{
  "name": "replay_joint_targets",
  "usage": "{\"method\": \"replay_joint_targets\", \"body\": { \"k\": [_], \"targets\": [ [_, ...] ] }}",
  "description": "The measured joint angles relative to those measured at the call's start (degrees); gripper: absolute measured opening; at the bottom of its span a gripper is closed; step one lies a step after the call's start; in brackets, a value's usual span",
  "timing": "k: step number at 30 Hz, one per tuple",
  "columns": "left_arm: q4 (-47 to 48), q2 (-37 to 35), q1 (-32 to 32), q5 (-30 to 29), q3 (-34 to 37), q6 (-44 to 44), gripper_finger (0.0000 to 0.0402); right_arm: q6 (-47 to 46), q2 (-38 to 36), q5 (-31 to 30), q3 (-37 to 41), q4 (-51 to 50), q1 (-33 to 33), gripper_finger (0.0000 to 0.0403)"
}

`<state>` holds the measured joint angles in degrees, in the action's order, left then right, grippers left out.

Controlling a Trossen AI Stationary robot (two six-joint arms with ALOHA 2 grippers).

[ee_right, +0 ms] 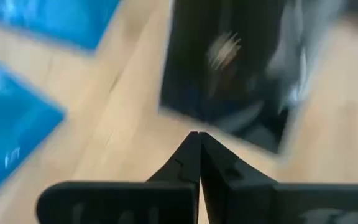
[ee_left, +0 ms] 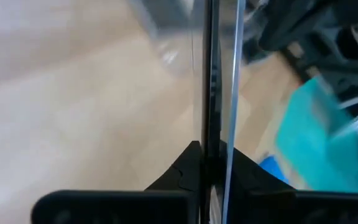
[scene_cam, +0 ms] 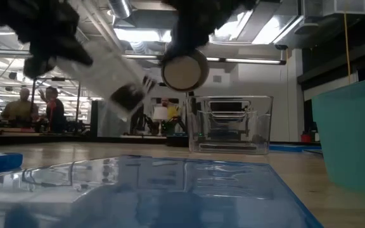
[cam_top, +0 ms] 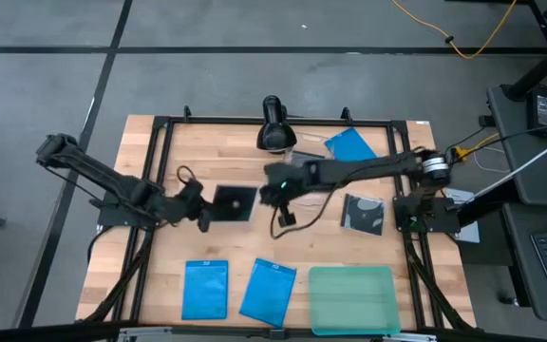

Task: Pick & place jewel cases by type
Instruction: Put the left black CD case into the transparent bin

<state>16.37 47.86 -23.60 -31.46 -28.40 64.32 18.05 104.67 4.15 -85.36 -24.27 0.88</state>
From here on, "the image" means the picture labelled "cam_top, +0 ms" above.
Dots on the black diagonal strut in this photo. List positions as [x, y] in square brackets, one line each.
[487, 202]

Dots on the black aluminium table frame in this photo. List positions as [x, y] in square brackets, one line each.
[216, 120]

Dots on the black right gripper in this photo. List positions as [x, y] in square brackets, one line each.
[288, 190]

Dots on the small white sticker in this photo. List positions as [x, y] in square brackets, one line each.
[423, 122]

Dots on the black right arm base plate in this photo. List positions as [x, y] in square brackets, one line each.
[439, 223]

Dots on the silver aluminium extrusion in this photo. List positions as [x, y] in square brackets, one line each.
[539, 157]

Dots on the black CD jewel case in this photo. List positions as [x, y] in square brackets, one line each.
[240, 214]
[364, 216]

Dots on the blue Blu-ray case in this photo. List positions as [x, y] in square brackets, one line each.
[268, 292]
[204, 290]
[349, 145]

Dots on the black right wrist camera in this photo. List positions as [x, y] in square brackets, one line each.
[287, 217]

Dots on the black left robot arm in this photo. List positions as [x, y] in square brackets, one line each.
[138, 195]

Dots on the black rig beam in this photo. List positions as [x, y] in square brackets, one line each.
[17, 335]

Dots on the black barcode scanner on stand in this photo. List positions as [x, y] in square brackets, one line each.
[276, 135]

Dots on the black desk foot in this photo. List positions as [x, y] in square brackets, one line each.
[539, 71]

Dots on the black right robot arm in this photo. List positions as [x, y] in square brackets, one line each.
[373, 167]

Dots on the light grey control box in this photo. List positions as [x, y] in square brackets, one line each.
[470, 233]

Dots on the teal translucent plastic tray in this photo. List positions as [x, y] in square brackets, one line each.
[354, 301]

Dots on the clear plastic bin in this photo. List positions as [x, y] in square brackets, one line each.
[311, 142]

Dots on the dark grey desk top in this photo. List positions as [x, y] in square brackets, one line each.
[506, 114]
[520, 285]

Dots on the black power adapter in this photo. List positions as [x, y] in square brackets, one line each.
[545, 111]

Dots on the clear plastic tray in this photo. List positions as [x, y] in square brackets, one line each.
[309, 158]

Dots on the silver rig rail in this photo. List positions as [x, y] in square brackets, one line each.
[409, 337]
[145, 332]

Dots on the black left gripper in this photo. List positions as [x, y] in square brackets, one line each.
[190, 204]

